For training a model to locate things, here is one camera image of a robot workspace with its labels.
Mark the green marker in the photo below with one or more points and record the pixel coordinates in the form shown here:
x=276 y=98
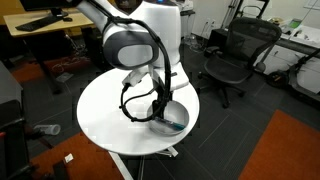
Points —
x=173 y=125

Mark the grey metal bowl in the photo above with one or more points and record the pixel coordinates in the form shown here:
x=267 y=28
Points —
x=178 y=116

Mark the black keyboard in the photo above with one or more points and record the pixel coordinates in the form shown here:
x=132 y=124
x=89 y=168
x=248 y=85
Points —
x=38 y=23

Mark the black computer monitor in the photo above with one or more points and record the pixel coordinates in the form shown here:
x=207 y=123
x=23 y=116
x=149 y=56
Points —
x=43 y=5

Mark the clear plastic bottle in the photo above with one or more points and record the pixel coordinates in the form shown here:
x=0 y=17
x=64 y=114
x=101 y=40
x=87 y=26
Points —
x=48 y=129

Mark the black electric scooter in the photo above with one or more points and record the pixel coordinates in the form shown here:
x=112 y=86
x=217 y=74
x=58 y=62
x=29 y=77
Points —
x=286 y=78

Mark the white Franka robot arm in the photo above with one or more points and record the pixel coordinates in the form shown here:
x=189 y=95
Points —
x=140 y=36

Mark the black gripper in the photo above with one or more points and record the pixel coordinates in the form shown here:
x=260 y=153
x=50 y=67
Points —
x=159 y=96

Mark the green box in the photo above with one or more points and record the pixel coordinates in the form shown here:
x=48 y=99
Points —
x=295 y=23

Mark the black computer mouse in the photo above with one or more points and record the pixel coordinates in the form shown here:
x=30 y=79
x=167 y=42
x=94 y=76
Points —
x=67 y=19

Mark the black mesh office chair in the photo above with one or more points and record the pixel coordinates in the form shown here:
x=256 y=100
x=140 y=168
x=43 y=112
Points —
x=230 y=63

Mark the light wooden desk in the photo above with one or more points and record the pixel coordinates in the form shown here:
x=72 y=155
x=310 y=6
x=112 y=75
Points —
x=76 y=20

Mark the white round table base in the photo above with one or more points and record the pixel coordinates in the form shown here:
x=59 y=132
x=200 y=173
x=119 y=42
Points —
x=166 y=151

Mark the white long desk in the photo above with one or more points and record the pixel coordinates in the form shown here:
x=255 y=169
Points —
x=306 y=36

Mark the small white floor tag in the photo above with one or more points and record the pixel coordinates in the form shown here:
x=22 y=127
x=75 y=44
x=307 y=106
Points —
x=68 y=158

